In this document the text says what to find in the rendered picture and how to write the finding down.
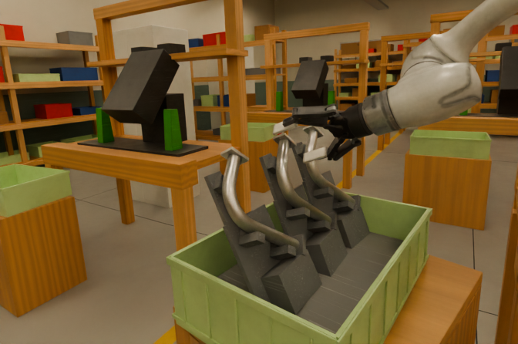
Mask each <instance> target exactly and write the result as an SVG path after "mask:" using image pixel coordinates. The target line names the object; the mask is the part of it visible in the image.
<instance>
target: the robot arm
mask: <svg viewBox="0 0 518 344"><path fill-rule="evenodd" d="M517 12H518V0H485V1H484V2H483V3H482V4H481V5H479V6H478V7H477V8H475V9H474V10H473V11H472V12H470V13H469V14H468V15H467V16H466V17H465V18H464V19H463V20H462V21H460V22H459V23H458V24H457V25H455V26H454V27H453V28H452V29H450V30H449V31H448V32H445V33H443V34H439V35H432V36H431V37H430V38H428V39H427V40H425V41H424V42H423V43H422V44H421V45H419V46H417V47H416V48H414V49H413V50H412V51H411V52H410V53H409V54H408V56H407V57H406V59H405V61H404V63H403V65H402V70H401V74H400V80H399V81H398V83H397V84H396V85H395V86H393V87H391V88H389V89H385V90H382V91H381V92H380V93H376V94H374V95H371V96H368V97H365V98H364V100H363V103H359V104H356V105H354V106H350V107H349V108H347V110H346V111H345V112H340V113H339V112H338V111H337V109H336V104H334V103H333V104H330V105H327V106H301V107H294V108H293V110H292V116H290V117H288V118H286V119H284V120H283V122H280V123H277V124H275V125H274V129H273V135H277V134H279V133H283V132H284V131H287V130H290V129H293V128H295V127H297V126H298V124H302V125H309V126H320V127H323V128H324V129H326V130H329V132H331V133H332V134H333V136H334V137H335V138H334V140H333V141H332V143H331V145H330V146H329V148H327V147H322V148H320V149H317V150H313V151H310V152H307V153H304V156H303V163H304V164H305V163H308V162H311V161H314V160H320V159H324V158H326V157H327V158H328V160H332V158H333V160H334V161H337V160H339V159H340V158H341V157H343V156H344V155H345V154H346V153H347V152H349V151H350V150H352V149H353V148H354V147H357V146H360V145H361V144H362V137H366V136H369V135H372V134H375V135H376V136H380V135H382V134H386V133H390V132H393V131H396V130H400V129H403V128H407V127H419V126H425V125H429V124H432V123H437V122H439V121H442V120H446V119H448V118H450V117H453V116H456V115H458V114H460V113H462V112H464V111H466V110H468V109H470V108H471V107H473V106H475V105H476V104H477V103H479V101H480V100H481V98H482V85H481V82H480V78H479V75H478V73H477V71H476V70H475V68H474V67H473V65H472V64H471V63H469V54H470V53H471V51H472V49H473V48H474V46H475V45H476V44H477V43H478V42H479V41H480V40H481V39H482V38H483V37H484V36H485V35H486V34H487V33H489V32H490V31H491V30H492V29H494V28H495V27H497V26H498V25H499V24H500V23H502V22H504V21H505V20H507V19H508V18H510V17H511V16H513V15H515V14H516V13H517ZM299 118H301V119H300V120H299ZM328 120H330V121H329V122H328ZM345 139H348V140H347V141H346V142H344V141H345ZM341 144H342V145H341ZM340 145H341V146H340Z"/></svg>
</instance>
